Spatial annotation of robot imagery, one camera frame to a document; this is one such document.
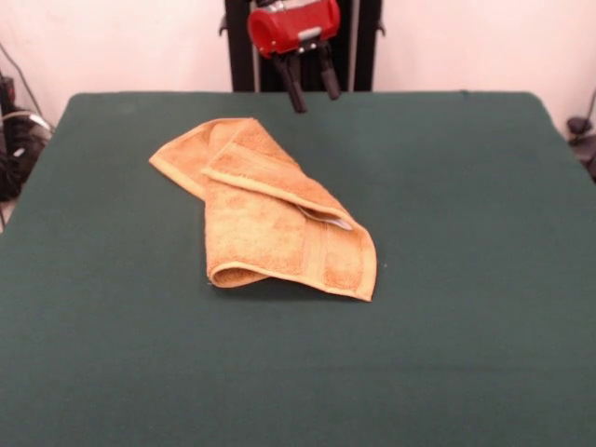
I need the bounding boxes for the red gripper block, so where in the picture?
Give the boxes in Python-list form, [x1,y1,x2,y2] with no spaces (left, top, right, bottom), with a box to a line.
[247,0,342,115]

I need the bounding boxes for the orange terry towel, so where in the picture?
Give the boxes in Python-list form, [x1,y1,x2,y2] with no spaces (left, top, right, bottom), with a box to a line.
[148,116,376,304]

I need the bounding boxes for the dark green table cloth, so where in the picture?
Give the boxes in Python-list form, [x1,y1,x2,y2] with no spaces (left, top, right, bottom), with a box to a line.
[0,90,596,447]

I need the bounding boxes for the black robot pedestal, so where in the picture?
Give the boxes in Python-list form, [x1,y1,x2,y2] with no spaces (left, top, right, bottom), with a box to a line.
[218,0,386,93]

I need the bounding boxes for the black power strip red switch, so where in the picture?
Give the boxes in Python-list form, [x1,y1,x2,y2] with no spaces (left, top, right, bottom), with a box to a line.
[0,74,18,115]

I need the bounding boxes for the bundle of black cables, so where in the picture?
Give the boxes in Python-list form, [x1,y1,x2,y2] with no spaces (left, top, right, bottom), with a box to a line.
[0,109,53,202]

